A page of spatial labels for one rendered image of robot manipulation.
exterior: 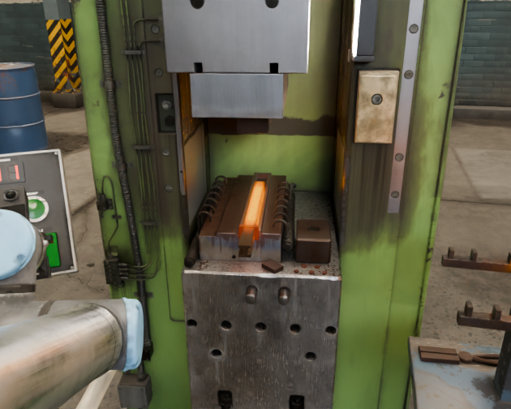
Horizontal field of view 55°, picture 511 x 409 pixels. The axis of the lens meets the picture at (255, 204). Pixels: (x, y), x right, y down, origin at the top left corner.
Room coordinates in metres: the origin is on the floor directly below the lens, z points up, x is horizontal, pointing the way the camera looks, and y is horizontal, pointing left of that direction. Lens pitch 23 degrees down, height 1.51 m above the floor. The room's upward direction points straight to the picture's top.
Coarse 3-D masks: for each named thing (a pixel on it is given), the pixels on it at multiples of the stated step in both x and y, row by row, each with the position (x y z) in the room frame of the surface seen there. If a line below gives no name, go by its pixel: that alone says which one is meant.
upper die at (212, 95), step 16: (192, 80) 1.06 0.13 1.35; (208, 80) 1.06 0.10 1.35; (224, 80) 1.05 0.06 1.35; (240, 80) 1.05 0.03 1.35; (256, 80) 1.05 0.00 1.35; (272, 80) 1.05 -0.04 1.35; (288, 80) 1.45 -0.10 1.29; (192, 96) 1.06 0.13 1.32; (208, 96) 1.06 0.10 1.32; (224, 96) 1.05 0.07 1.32; (240, 96) 1.05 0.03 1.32; (256, 96) 1.05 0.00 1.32; (272, 96) 1.05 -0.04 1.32; (192, 112) 1.06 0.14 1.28; (208, 112) 1.06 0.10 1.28; (224, 112) 1.05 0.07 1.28; (240, 112) 1.05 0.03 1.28; (256, 112) 1.05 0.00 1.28; (272, 112) 1.05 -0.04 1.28
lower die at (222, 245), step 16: (240, 176) 1.46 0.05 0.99; (272, 176) 1.45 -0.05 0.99; (224, 192) 1.35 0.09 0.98; (240, 192) 1.32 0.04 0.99; (272, 192) 1.31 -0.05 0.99; (224, 208) 1.23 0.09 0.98; (240, 208) 1.21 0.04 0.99; (272, 208) 1.20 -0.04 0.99; (208, 224) 1.13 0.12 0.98; (224, 224) 1.10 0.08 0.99; (240, 224) 1.08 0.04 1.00; (272, 224) 1.10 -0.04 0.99; (208, 240) 1.06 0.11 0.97; (224, 240) 1.06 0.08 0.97; (256, 240) 1.05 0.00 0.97; (272, 240) 1.05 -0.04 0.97; (208, 256) 1.06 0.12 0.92; (224, 256) 1.06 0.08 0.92; (256, 256) 1.05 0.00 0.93; (272, 256) 1.05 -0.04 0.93
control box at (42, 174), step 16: (0, 160) 1.02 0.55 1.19; (16, 160) 1.03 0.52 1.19; (32, 160) 1.03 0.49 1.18; (48, 160) 1.04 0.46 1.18; (16, 176) 1.00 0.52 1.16; (32, 176) 1.02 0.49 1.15; (48, 176) 1.02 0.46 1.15; (64, 176) 1.04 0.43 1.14; (32, 192) 1.00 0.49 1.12; (48, 192) 1.01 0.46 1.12; (64, 192) 1.02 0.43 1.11; (48, 208) 0.99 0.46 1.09; (64, 208) 1.00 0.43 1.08; (32, 224) 0.96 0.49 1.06; (48, 224) 0.97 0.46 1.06; (64, 224) 0.98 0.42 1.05; (64, 240) 0.96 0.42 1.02; (64, 256) 0.94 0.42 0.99; (64, 272) 0.93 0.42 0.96
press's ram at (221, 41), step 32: (192, 0) 1.06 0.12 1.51; (224, 0) 1.05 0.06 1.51; (256, 0) 1.05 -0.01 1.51; (288, 0) 1.04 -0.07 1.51; (192, 32) 1.06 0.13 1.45; (224, 32) 1.05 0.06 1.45; (256, 32) 1.05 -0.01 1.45; (288, 32) 1.04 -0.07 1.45; (192, 64) 1.06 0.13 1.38; (224, 64) 1.05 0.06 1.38; (256, 64) 1.05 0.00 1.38; (288, 64) 1.04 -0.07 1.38
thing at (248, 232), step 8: (256, 184) 1.34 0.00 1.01; (256, 192) 1.27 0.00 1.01; (256, 200) 1.21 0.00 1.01; (248, 208) 1.16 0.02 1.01; (256, 208) 1.16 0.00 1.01; (248, 216) 1.11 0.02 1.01; (256, 216) 1.11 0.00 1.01; (248, 224) 1.07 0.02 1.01; (256, 224) 1.09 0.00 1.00; (240, 232) 1.04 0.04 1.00; (248, 232) 1.01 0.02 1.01; (256, 232) 1.04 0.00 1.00; (240, 240) 0.97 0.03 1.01; (248, 240) 0.97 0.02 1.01; (240, 248) 0.98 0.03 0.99; (248, 248) 0.98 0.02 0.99; (240, 256) 0.95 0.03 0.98; (248, 256) 0.95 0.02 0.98
